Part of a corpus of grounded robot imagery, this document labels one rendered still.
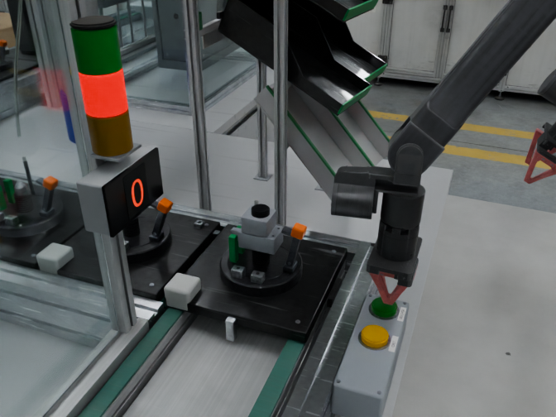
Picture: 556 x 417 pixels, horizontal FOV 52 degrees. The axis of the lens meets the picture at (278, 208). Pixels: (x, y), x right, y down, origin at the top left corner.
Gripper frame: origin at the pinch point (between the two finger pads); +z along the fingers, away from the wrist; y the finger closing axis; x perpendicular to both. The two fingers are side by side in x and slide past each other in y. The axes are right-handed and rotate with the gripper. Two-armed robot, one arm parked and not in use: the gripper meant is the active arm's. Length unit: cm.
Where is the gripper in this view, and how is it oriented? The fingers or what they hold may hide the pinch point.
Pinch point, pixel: (388, 299)
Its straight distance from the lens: 91.6
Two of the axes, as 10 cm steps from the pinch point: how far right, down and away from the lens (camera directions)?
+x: 9.4, 1.9, -3.0
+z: -0.2, 8.7, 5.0
